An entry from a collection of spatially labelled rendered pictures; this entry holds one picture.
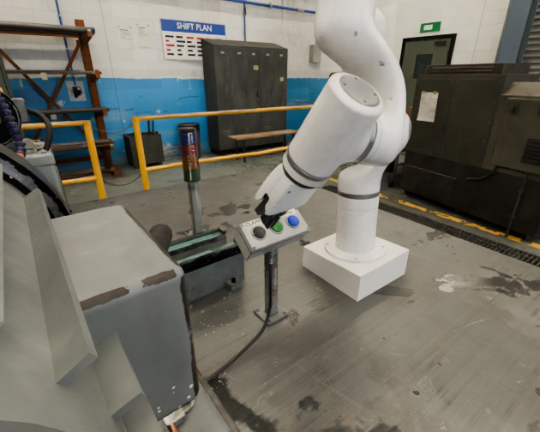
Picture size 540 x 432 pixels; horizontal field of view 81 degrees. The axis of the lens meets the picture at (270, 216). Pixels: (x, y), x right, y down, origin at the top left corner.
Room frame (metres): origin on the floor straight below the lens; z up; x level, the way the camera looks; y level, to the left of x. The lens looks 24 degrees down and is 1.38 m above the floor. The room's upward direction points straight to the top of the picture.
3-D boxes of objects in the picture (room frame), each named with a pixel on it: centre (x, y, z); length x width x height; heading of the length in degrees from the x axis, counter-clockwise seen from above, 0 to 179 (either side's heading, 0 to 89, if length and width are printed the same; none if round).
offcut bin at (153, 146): (5.33, 2.10, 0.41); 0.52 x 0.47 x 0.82; 126
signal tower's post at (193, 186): (1.14, 0.29, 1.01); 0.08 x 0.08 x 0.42; 38
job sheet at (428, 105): (3.67, -1.72, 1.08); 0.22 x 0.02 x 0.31; 26
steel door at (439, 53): (7.18, -3.13, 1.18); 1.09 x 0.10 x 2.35; 36
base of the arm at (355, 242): (0.89, -0.27, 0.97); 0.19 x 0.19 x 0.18
